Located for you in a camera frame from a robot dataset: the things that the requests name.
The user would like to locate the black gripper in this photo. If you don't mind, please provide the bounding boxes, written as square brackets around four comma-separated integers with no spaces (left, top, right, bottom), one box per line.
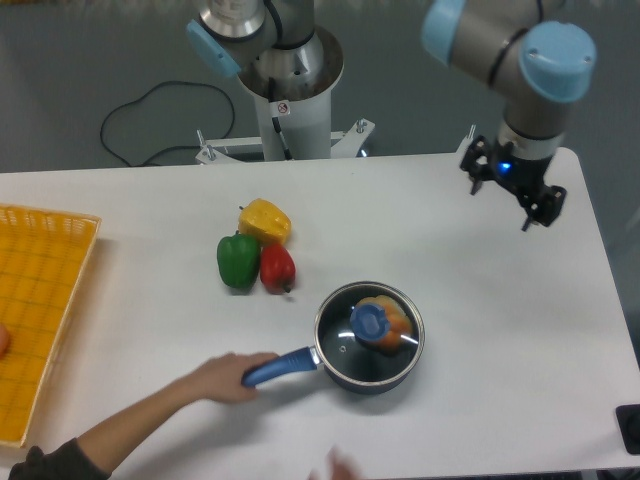
[460,135,567,231]

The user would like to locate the glass pot lid blue knob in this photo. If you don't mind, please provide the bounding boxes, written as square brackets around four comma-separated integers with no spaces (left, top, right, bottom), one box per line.
[313,281,422,385]

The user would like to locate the dark pot blue handle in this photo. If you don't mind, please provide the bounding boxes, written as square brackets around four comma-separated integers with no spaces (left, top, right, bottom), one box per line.
[241,282,426,396]

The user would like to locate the person's forearm grey sleeve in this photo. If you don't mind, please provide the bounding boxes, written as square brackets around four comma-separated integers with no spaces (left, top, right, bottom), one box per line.
[9,377,203,479]

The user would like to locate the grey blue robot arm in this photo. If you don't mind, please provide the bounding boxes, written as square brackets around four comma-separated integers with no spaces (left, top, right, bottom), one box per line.
[186,1,597,226]

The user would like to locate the blurred second hand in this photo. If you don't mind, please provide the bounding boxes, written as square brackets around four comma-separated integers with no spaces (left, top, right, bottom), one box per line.
[307,446,366,480]

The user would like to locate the person's right hand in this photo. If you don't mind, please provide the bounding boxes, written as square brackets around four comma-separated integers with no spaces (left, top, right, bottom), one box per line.
[185,352,278,404]

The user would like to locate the knotted bread roll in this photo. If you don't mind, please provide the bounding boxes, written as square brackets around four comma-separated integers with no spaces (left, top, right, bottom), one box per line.
[350,295,414,355]

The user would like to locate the red bell pepper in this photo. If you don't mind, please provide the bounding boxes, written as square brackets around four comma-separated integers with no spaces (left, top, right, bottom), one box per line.
[260,244,296,294]

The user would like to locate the yellow bell pepper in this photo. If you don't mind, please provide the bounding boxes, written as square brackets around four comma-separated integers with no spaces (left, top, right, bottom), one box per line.
[237,198,292,245]

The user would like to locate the black device at table edge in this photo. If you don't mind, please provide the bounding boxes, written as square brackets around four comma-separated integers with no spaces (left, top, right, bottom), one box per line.
[615,404,640,455]

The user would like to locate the green bell pepper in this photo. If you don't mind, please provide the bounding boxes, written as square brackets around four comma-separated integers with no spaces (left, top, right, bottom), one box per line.
[216,232,261,290]

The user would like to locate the yellow plastic basket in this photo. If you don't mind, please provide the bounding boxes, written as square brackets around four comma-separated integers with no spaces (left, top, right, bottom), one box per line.
[1,204,102,448]

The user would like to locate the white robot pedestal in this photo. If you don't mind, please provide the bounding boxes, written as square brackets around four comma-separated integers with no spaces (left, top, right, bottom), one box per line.
[194,27,376,165]

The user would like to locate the black cable on floor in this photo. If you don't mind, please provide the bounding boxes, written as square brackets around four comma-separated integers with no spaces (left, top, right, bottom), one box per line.
[99,80,236,168]

